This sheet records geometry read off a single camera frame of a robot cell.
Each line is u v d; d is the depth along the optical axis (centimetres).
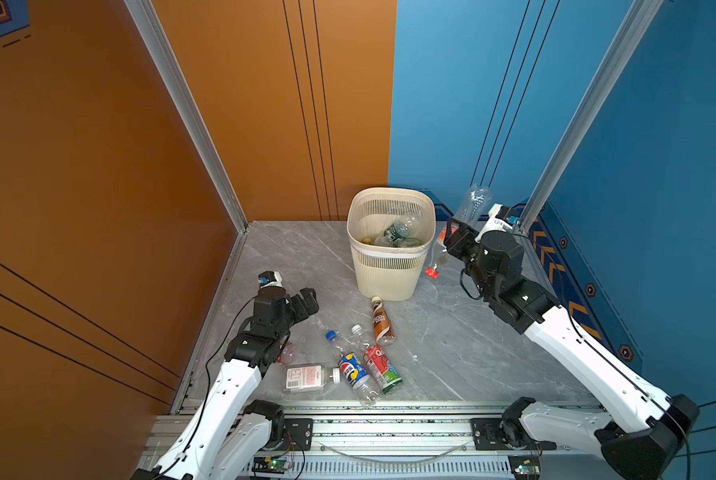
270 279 69
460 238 60
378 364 80
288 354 82
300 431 75
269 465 70
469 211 67
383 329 85
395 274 88
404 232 99
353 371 79
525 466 71
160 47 74
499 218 58
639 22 71
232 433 57
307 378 78
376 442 73
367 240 101
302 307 70
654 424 37
